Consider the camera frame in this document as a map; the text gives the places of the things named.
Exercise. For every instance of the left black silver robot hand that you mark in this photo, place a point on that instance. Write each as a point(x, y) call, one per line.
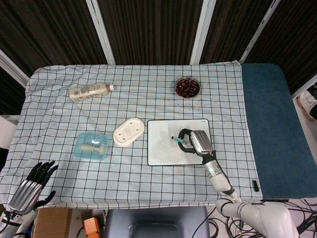
point(24, 196)

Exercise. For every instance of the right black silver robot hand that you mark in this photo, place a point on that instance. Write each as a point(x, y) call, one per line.
point(201, 142)

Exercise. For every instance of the teal marker pen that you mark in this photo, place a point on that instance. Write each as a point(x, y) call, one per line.
point(179, 140)

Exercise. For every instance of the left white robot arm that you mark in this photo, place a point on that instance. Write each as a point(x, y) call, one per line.
point(12, 223)

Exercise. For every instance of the black-framed whiteboard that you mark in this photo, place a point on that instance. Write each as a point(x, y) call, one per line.
point(161, 148)

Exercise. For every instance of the brown cardboard box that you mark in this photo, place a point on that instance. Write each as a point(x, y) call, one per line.
point(54, 223)

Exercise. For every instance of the stainless steel bowl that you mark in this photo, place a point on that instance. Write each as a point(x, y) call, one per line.
point(198, 93)

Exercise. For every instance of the dark red cherries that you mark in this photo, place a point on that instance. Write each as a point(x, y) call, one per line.
point(187, 87)

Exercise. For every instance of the small black rectangular object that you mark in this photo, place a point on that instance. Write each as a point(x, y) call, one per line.
point(255, 186)

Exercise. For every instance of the teal blue table pad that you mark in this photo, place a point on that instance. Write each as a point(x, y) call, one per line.
point(272, 124)

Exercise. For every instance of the cream plastic soap dish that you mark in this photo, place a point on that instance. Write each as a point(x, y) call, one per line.
point(128, 132)

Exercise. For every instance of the orange plastic device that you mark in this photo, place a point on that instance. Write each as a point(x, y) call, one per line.
point(92, 228)

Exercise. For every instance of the cream item inside container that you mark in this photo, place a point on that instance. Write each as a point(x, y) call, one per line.
point(90, 148)

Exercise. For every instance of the white black-grid tablecloth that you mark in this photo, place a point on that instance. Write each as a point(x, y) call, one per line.
point(123, 178)

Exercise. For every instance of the blue-lidded clear plastic container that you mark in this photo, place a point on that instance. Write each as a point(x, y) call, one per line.
point(91, 138)

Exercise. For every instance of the grey robot torso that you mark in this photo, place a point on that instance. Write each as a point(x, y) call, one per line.
point(153, 218)

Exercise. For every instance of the white sneaker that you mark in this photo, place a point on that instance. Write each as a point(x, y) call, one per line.
point(308, 104)

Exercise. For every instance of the beige milk tea bottle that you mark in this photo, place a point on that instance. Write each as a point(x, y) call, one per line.
point(86, 92)

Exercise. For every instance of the white metal frame post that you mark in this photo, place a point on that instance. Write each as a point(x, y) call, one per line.
point(260, 29)
point(305, 86)
point(101, 32)
point(203, 32)
point(12, 67)

